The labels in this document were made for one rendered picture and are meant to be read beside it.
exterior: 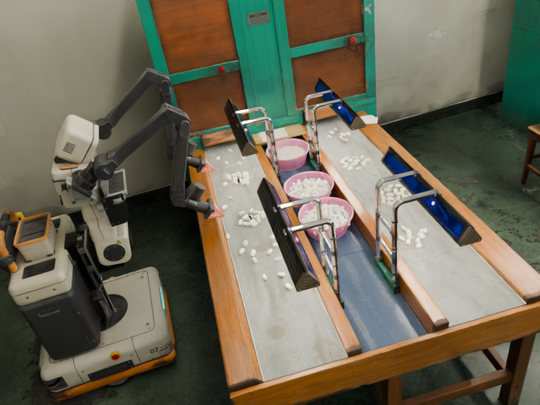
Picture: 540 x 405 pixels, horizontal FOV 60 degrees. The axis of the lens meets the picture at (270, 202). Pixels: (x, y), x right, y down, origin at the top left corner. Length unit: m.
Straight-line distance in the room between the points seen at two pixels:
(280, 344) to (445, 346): 0.59
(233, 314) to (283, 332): 0.21
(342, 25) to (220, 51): 0.76
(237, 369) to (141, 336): 1.01
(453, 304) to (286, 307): 0.62
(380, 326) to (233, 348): 0.56
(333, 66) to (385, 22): 1.22
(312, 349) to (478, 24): 3.67
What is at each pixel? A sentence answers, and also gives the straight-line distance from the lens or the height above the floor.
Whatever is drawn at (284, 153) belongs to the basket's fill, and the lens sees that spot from 2.91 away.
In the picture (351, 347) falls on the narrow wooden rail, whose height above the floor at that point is 0.76.
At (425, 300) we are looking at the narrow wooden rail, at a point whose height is 0.76.
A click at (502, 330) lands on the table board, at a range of 1.96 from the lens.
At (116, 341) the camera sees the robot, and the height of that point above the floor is 0.28.
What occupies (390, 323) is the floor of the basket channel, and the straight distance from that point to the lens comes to 1.90.
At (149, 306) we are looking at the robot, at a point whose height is 0.28.
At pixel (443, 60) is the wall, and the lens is 4.70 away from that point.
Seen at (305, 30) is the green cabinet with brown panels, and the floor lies 1.35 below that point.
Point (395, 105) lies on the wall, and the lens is 4.57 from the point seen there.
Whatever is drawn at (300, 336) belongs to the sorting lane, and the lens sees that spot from 1.79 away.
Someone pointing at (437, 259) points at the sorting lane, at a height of 0.74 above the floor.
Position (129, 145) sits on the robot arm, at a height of 1.31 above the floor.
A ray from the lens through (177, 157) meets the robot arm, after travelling 2.10.
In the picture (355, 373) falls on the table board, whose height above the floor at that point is 0.67.
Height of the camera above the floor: 2.12
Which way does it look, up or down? 34 degrees down
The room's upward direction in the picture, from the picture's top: 10 degrees counter-clockwise
